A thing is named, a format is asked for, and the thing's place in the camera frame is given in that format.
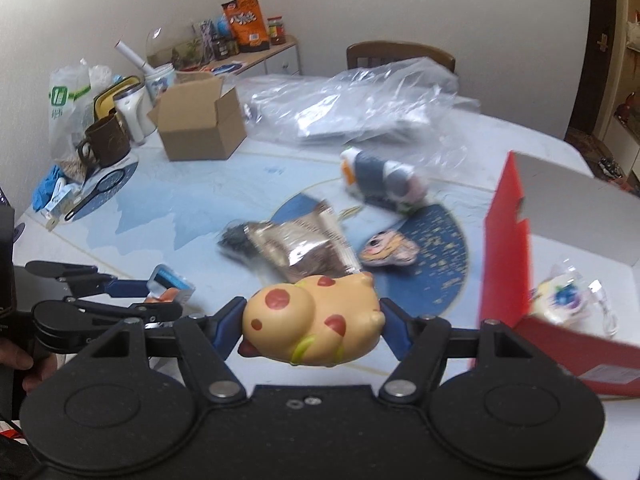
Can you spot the brown mug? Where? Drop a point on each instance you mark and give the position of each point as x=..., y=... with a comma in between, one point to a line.
x=105, y=143

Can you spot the blue white sachet packet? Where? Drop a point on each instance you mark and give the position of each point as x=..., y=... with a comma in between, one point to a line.
x=166, y=284

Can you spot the blue white tissue pack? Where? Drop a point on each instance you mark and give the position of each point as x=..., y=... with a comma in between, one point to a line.
x=384, y=183

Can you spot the clear plastic bag pile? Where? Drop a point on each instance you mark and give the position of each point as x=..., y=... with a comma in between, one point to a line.
x=393, y=101

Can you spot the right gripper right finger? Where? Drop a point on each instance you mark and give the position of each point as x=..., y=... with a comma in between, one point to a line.
x=420, y=346

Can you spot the orange snack bag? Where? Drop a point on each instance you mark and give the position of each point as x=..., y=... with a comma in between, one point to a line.
x=247, y=25

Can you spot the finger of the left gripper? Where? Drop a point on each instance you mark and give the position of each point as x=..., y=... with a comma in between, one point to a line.
x=147, y=312
x=80, y=280

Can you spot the red cardboard box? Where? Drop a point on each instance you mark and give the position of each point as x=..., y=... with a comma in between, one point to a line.
x=561, y=268

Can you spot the white green plastic bag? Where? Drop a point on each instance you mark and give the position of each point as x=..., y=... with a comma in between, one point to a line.
x=72, y=90

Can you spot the white electric kettle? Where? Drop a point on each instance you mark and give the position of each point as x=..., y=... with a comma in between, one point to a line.
x=133, y=105

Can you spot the wooden chair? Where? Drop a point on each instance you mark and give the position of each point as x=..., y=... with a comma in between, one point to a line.
x=377, y=53

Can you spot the red lid jar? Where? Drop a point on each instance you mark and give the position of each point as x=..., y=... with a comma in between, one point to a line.
x=276, y=29

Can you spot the black magnifier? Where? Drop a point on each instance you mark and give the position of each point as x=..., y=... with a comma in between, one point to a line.
x=105, y=184

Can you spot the wooden side shelf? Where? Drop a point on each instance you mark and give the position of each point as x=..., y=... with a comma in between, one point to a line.
x=282, y=59

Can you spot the cartoon face sticker plush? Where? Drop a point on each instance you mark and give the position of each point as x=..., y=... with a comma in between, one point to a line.
x=389, y=248

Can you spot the person left hand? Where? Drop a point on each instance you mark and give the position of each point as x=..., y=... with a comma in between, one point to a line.
x=37, y=370

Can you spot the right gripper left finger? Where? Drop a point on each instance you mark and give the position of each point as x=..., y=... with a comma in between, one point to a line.
x=204, y=343

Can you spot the yellow squishy pig toy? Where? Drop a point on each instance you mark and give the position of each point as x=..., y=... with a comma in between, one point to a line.
x=317, y=321

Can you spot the small brown cardboard box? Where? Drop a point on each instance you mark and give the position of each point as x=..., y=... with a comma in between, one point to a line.
x=197, y=119

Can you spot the black screws bag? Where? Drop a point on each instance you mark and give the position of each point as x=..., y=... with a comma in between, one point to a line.
x=235, y=243

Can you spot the silver foil snack bag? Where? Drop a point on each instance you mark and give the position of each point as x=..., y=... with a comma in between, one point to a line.
x=312, y=244

